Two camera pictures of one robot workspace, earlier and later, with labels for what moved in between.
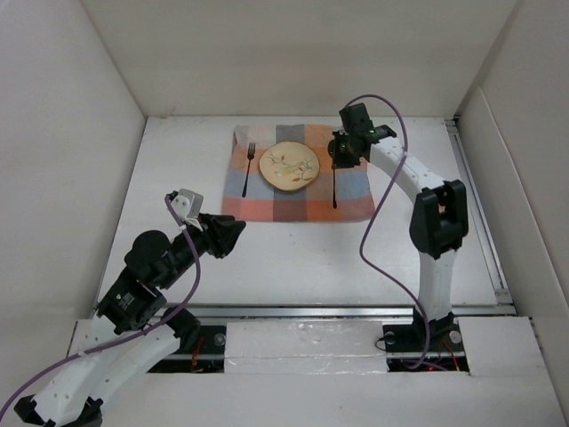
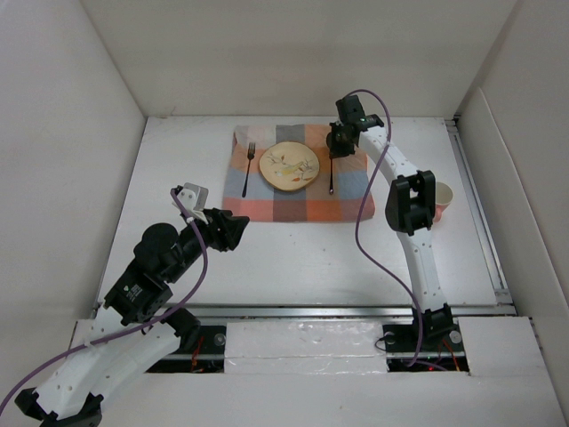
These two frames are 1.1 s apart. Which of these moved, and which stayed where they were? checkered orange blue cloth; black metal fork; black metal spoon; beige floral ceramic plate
Moved: black metal spoon
Stayed: beige floral ceramic plate; checkered orange blue cloth; black metal fork
